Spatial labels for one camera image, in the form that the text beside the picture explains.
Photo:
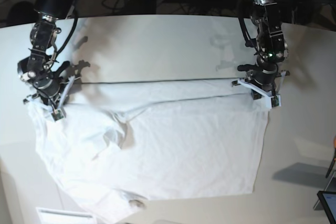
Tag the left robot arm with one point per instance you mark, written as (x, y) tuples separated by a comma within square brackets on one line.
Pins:
[(260, 23)]

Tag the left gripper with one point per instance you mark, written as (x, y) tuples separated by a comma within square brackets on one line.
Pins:
[(262, 80)]

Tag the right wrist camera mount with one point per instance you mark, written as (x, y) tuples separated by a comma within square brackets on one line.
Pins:
[(56, 114)]

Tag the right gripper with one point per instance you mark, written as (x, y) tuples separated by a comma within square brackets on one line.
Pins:
[(53, 92)]

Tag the white T-shirt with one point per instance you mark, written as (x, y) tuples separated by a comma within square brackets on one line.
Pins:
[(122, 144)]

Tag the black tablet with stand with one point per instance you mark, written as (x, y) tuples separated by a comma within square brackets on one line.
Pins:
[(326, 199)]

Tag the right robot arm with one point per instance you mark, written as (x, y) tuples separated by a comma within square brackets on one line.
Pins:
[(36, 70)]

